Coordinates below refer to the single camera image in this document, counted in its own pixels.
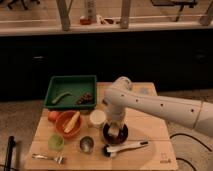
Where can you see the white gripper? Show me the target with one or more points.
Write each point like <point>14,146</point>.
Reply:
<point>116,117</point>

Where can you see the wooden black felt eraser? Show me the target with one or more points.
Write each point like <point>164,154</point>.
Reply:
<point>113,131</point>

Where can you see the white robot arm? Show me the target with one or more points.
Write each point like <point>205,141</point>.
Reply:
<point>193,114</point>

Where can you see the orange bowl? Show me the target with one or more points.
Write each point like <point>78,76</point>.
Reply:
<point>63,119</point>

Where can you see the white round cup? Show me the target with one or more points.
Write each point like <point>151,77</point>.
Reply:
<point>97,118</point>

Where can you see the brown grape bunch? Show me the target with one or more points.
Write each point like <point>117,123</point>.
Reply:
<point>85,98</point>

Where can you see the white black dish brush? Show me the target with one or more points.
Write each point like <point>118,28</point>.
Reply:
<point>111,151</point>

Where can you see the yellow corn cob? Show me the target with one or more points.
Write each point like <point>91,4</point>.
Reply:
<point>71,124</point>

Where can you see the grey triangular cloth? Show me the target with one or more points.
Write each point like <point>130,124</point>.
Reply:
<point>144,91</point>

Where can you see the small steel cup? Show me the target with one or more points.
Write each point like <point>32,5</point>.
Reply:
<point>86,144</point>

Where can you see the green plastic tray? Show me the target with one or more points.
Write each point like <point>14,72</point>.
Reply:
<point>77,85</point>

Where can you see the green bean pod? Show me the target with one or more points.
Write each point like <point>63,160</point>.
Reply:
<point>59,97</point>

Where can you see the orange tomato fruit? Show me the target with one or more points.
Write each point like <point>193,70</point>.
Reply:
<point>53,115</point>

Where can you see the green plastic cup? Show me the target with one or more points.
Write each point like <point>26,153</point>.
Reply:
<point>56,142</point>

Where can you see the silver fork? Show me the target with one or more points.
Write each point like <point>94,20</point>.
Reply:
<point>59,160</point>

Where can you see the red object on shelf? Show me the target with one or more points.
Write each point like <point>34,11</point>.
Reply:
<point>84,21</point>

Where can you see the black pole at left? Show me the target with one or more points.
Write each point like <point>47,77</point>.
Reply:
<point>9,153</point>

